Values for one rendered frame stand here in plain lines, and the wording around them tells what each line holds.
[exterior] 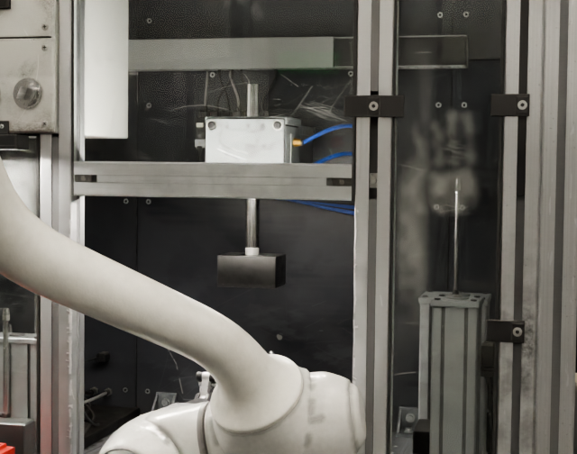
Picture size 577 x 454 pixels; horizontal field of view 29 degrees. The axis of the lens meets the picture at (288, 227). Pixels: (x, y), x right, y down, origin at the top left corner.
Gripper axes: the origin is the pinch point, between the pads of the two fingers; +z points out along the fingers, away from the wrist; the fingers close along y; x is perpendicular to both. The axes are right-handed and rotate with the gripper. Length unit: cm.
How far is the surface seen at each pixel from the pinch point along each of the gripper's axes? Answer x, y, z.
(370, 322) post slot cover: -20.8, 13.9, -13.5
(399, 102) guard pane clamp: -23.9, 40.5, -13.8
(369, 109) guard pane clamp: -20.2, 39.6, -13.9
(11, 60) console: 26, 46, -15
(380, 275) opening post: -21.8, 19.7, -13.5
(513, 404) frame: -38.0, 4.7, -12.7
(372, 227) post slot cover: -20.8, 25.4, -13.5
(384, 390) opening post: -22.6, 5.6, -13.5
